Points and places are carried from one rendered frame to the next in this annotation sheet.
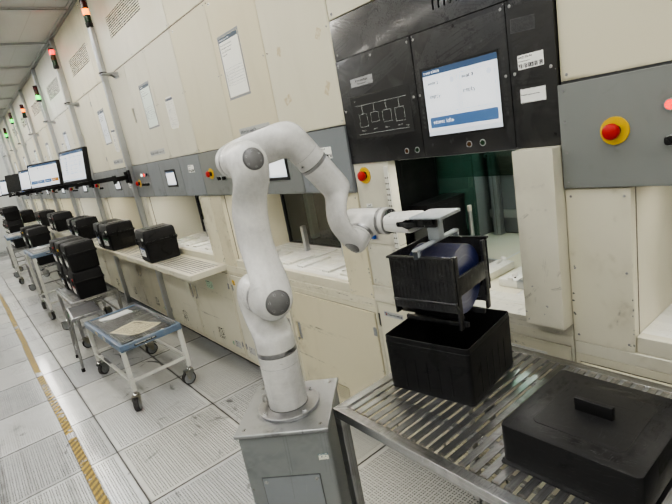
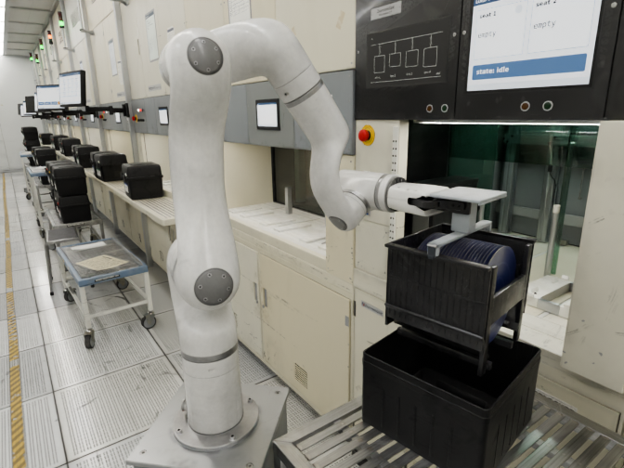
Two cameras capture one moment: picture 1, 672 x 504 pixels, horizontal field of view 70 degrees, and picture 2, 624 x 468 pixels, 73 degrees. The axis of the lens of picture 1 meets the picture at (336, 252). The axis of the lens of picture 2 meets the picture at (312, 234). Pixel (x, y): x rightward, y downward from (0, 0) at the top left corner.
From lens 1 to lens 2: 56 cm
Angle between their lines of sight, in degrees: 2
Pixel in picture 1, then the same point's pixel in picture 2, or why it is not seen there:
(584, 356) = not seen: outside the picture
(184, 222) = not seen: hidden behind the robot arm
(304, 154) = (291, 73)
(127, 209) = (127, 145)
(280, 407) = (201, 426)
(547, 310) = (600, 359)
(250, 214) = (193, 148)
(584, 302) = not seen: outside the picture
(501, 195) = (514, 189)
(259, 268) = (194, 231)
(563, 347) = (606, 410)
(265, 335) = (193, 326)
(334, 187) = (327, 132)
